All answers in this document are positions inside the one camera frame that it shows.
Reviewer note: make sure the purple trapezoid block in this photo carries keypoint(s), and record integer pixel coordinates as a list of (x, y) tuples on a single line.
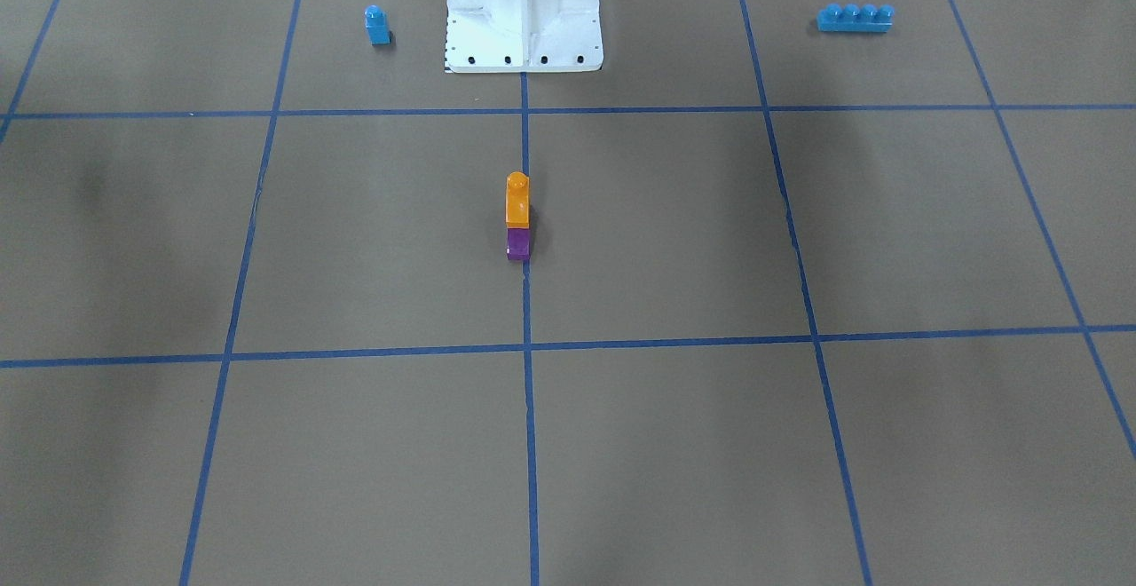
[(518, 243)]

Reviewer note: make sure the orange trapezoid block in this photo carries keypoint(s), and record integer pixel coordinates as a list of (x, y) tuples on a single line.
[(518, 201)]

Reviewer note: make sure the small blue block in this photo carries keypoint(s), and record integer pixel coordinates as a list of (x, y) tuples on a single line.
[(377, 26)]

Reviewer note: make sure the long blue four-stud block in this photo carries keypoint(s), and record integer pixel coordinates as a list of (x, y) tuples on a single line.
[(853, 18)]

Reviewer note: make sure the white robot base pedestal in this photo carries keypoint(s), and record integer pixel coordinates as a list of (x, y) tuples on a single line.
[(523, 36)]

